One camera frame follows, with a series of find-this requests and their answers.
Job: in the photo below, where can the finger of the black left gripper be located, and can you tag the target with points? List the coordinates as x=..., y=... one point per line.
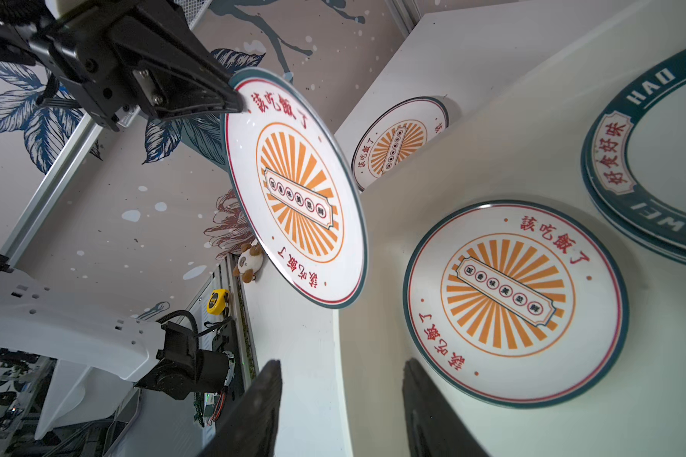
x=173, y=75

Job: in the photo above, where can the orange sunburst plate back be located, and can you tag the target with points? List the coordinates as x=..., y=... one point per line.
x=396, y=135

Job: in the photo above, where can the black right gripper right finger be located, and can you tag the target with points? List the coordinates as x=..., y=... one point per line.
x=433, y=427

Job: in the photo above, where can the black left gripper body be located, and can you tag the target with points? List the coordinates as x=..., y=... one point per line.
x=78, y=42

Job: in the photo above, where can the green rim plate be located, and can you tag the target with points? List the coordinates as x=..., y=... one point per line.
x=634, y=234
x=635, y=156

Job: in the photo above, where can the orange sunburst plate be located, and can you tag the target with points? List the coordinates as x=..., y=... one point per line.
x=396, y=135
x=515, y=304
x=293, y=184

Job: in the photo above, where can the yellow tape measure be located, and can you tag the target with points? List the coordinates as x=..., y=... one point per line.
x=218, y=302

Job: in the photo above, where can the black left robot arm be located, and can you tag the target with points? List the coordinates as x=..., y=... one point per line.
x=81, y=336

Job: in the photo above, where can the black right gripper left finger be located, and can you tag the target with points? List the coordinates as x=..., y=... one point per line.
x=251, y=427

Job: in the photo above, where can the orange sunburst plate front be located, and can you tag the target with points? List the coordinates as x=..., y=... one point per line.
x=515, y=304

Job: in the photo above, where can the brown toy figure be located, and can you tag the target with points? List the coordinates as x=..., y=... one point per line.
x=249, y=262

